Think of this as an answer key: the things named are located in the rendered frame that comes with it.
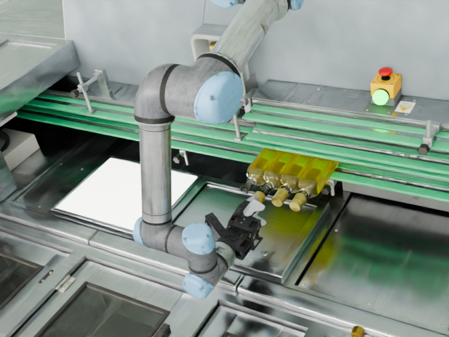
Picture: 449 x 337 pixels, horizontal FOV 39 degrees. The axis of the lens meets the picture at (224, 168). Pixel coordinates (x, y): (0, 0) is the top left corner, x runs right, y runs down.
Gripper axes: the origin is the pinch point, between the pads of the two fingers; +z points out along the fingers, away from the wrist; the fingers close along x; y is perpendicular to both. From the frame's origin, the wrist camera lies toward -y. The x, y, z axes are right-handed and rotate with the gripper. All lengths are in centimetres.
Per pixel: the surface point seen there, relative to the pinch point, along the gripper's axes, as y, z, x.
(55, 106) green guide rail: -100, 20, -3
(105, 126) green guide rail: -80, 24, -10
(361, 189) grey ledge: 20.4, 31.0, -11.8
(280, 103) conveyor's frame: -6.5, 30.5, 14.3
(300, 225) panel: 10.0, 8.4, -12.1
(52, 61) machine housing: -103, 28, 12
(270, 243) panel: 5.2, -1.9, -12.5
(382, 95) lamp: 24.4, 34.2, 21.9
